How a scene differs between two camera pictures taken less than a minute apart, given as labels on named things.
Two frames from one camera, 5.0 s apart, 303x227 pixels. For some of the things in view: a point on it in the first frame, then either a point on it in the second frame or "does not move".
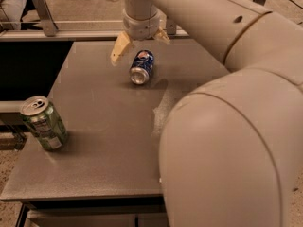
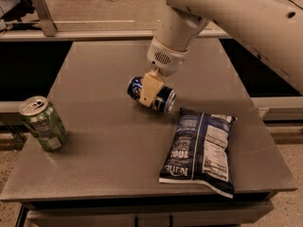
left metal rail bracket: (42, 6) does not move
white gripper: (141, 27) → (165, 60)
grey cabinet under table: (139, 211) does not move
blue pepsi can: (141, 67) → (164, 101)
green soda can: (44, 120) does not move
